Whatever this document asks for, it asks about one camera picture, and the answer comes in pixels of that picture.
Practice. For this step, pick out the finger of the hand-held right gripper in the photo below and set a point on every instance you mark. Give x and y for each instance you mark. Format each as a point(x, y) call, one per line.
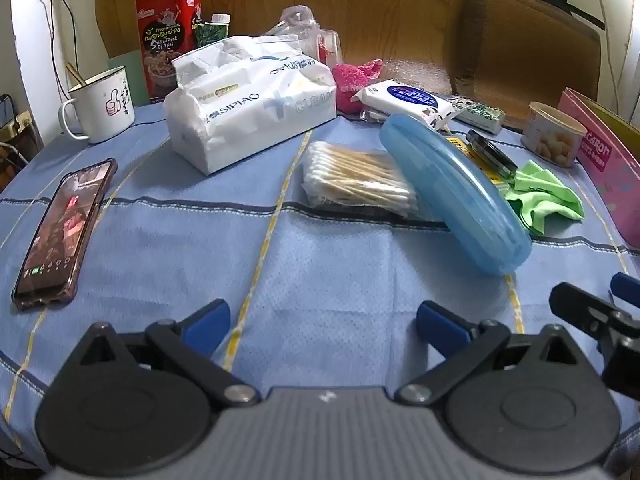
point(575, 305)
point(627, 287)

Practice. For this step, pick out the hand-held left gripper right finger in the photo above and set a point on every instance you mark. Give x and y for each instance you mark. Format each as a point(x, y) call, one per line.
point(440, 327)

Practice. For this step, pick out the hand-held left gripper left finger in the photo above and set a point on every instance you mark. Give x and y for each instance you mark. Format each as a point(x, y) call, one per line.
point(205, 325)

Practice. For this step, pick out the green microfibre cloth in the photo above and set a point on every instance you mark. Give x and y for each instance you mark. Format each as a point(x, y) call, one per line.
point(540, 195)

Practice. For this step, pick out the pink tin box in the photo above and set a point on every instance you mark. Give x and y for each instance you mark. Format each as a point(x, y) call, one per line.
point(610, 160)

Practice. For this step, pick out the blue glasses case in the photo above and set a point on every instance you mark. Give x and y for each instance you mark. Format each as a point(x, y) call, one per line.
point(450, 190)

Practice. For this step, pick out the cotton swabs pack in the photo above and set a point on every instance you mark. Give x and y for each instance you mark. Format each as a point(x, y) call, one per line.
point(350, 180)

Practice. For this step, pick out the yellow packet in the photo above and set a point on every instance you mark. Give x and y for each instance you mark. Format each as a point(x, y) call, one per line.
point(457, 144)

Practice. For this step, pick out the white wet wipes pack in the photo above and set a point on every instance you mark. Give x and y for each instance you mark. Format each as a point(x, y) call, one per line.
point(400, 97)

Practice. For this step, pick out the pink fuzzy cloth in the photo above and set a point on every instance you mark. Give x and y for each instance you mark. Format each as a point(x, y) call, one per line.
point(347, 85)

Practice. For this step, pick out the blue striped tablecloth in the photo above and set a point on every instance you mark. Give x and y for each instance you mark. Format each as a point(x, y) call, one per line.
point(325, 270)

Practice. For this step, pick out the round snack can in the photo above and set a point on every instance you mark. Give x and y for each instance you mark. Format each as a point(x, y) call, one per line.
point(550, 140)

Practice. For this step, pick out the black round compact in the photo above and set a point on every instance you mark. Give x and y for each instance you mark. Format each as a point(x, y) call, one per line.
point(492, 155)

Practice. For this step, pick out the smartphone in clear case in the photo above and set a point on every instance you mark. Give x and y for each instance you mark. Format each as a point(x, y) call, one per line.
point(60, 230)

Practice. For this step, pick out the green patterned box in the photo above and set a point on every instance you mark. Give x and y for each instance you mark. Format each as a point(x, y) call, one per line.
point(480, 112)

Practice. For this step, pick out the white tissue pack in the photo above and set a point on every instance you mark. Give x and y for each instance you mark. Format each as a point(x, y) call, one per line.
point(240, 110)

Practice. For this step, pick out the white enamel mug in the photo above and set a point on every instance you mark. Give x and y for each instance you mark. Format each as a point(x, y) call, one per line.
point(105, 105)

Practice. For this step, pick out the brown chair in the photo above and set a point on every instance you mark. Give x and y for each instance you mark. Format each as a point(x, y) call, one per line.
point(525, 45)

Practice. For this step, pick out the pale green board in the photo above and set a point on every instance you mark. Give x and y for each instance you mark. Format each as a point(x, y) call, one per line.
point(130, 65)

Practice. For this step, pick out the beige power strip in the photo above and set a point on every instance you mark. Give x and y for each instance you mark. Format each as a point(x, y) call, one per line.
point(20, 124)

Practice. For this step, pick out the green drink carton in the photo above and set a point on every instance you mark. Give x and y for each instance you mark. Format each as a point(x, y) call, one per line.
point(210, 35)

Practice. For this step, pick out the black tape strips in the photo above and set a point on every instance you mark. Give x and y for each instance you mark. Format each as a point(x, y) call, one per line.
point(570, 2)

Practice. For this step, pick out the red snack tin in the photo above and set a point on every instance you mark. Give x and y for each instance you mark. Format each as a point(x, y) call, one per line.
point(165, 35)

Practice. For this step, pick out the clear plastic cup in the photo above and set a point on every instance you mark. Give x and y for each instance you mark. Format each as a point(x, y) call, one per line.
point(327, 47)

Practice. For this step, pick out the clear plastic bag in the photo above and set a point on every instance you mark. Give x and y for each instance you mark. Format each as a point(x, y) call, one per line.
point(297, 20)

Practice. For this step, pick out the wooden panel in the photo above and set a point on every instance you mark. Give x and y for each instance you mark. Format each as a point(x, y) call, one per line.
point(375, 5)

